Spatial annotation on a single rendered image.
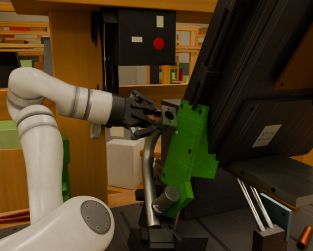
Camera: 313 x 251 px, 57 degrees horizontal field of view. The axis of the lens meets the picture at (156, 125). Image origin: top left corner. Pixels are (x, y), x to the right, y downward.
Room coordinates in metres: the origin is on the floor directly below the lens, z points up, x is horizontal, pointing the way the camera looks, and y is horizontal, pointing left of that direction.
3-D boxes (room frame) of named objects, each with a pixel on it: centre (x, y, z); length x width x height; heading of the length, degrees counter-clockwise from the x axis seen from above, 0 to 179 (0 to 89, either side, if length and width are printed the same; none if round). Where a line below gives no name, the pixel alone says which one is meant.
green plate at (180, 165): (0.66, -0.09, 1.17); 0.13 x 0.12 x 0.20; 112
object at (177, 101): (0.91, -0.19, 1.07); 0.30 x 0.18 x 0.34; 112
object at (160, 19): (0.89, 0.04, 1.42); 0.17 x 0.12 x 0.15; 112
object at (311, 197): (0.68, -0.25, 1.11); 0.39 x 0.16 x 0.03; 22
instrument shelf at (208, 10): (0.98, -0.04, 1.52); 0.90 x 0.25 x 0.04; 112
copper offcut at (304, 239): (0.68, -0.39, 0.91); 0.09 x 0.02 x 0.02; 142
